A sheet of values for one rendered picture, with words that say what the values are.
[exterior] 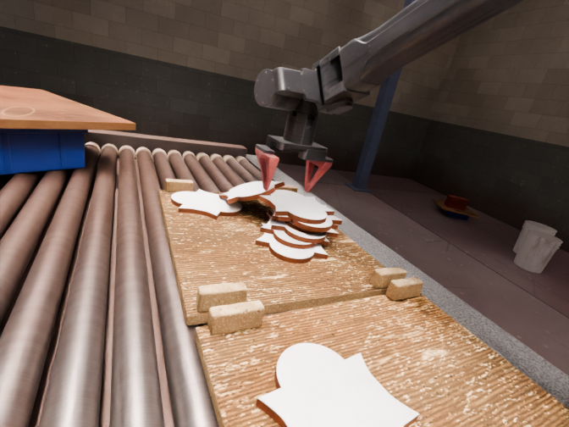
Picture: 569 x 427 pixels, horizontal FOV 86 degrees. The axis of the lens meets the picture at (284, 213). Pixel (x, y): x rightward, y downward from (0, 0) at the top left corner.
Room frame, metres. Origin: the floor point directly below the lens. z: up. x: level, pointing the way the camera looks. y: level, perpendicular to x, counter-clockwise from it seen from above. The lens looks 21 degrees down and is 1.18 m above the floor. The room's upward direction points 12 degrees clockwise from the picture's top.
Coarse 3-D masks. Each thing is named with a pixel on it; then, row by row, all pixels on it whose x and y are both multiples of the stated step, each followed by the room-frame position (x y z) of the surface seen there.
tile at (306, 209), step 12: (276, 192) 0.59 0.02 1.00; (288, 192) 0.61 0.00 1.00; (276, 204) 0.52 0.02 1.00; (288, 204) 0.54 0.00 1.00; (300, 204) 0.55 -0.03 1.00; (312, 204) 0.57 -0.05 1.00; (288, 216) 0.50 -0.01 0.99; (300, 216) 0.49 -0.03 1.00; (312, 216) 0.50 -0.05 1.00; (324, 216) 0.52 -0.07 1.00
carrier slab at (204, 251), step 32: (160, 192) 0.61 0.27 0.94; (224, 192) 0.70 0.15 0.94; (192, 224) 0.50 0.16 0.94; (224, 224) 0.53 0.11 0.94; (256, 224) 0.56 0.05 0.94; (192, 256) 0.39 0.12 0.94; (224, 256) 0.41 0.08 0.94; (256, 256) 0.43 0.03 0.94; (352, 256) 0.51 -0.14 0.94; (192, 288) 0.32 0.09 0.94; (256, 288) 0.35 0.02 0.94; (288, 288) 0.36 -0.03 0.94; (320, 288) 0.38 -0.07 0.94; (352, 288) 0.40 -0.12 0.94; (384, 288) 0.42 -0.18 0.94; (192, 320) 0.28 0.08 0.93
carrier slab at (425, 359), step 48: (240, 336) 0.26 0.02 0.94; (288, 336) 0.27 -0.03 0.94; (336, 336) 0.29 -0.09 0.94; (384, 336) 0.31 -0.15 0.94; (432, 336) 0.33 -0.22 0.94; (240, 384) 0.20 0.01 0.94; (384, 384) 0.24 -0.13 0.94; (432, 384) 0.25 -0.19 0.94; (480, 384) 0.26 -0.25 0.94; (528, 384) 0.28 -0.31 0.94
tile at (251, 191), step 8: (248, 184) 0.67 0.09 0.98; (256, 184) 0.65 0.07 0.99; (272, 184) 0.62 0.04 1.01; (280, 184) 0.62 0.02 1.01; (232, 192) 0.62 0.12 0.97; (240, 192) 0.60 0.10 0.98; (248, 192) 0.58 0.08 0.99; (256, 192) 0.57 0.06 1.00; (264, 192) 0.56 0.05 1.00; (272, 192) 0.58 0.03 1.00; (232, 200) 0.57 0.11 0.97; (240, 200) 0.57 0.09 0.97; (248, 200) 0.56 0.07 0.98
